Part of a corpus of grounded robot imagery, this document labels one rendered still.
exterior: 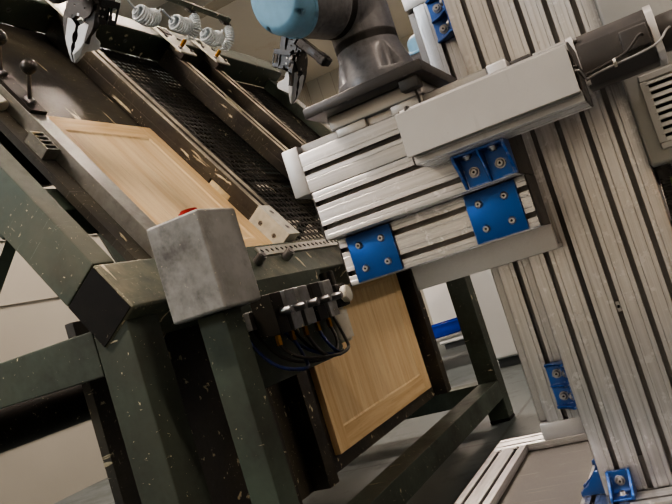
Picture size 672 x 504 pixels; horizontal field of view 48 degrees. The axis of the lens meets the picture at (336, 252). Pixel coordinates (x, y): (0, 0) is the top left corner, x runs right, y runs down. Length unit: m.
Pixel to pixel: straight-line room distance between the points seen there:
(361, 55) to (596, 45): 0.38
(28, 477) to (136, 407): 3.96
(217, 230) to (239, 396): 0.29
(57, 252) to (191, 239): 0.31
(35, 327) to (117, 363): 4.19
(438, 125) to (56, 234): 0.77
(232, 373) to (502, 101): 0.65
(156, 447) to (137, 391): 0.11
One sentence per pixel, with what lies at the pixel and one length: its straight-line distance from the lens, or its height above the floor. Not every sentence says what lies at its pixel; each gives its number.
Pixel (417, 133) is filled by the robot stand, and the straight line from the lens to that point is 1.14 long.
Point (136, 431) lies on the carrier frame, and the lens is 1.47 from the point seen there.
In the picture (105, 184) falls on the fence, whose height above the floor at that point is 1.12.
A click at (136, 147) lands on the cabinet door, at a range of 2.15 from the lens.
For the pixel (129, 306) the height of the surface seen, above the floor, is 0.81.
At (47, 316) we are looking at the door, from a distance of 5.73.
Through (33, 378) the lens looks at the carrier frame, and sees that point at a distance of 1.62.
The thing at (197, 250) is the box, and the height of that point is 0.86.
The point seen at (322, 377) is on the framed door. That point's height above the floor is 0.49.
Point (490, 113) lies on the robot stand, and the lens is 1.12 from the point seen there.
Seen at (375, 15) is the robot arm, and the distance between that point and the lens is 1.36.
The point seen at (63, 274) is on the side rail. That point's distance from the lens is 1.52.
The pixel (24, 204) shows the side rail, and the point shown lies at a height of 1.07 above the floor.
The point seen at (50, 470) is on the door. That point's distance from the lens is 5.50.
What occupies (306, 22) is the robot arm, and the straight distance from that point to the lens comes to 1.26.
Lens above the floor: 0.70
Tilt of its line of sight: 4 degrees up
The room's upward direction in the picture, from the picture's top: 17 degrees counter-clockwise
